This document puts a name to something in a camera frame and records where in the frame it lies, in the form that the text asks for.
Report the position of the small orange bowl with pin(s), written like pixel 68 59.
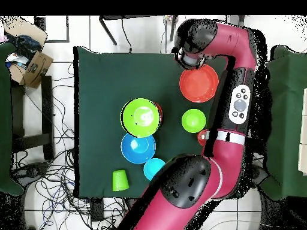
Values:
pixel 160 112

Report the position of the large green bowl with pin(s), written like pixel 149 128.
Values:
pixel 140 117

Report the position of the large orange bowl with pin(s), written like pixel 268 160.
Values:
pixel 199 83

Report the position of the green cup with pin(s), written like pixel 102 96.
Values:
pixel 120 181

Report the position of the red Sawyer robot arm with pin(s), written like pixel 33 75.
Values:
pixel 227 155

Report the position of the large blue bowl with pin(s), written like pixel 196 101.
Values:
pixel 138 149

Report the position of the small green bowl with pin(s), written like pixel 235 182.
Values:
pixel 193 121

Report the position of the small turquoise bowl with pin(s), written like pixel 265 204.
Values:
pixel 151 167

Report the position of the orange cup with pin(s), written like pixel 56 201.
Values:
pixel 202 138

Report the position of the dark green tablecloth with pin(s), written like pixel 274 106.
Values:
pixel 100 83

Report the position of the black bench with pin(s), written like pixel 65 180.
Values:
pixel 48 107

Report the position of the printed cardboard box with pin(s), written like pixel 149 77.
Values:
pixel 36 69

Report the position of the green cloth covered table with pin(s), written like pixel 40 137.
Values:
pixel 285 119
pixel 4 119

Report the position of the person's foot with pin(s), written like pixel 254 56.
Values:
pixel 236 19

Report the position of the white board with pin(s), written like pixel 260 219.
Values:
pixel 303 131

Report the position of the plain cardboard box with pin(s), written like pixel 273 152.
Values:
pixel 26 28

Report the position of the black table frame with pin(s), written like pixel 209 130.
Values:
pixel 108 31

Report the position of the grey pedestal leg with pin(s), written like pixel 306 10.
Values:
pixel 261 175
pixel 31 170

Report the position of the black square frame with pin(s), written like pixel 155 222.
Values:
pixel 40 22

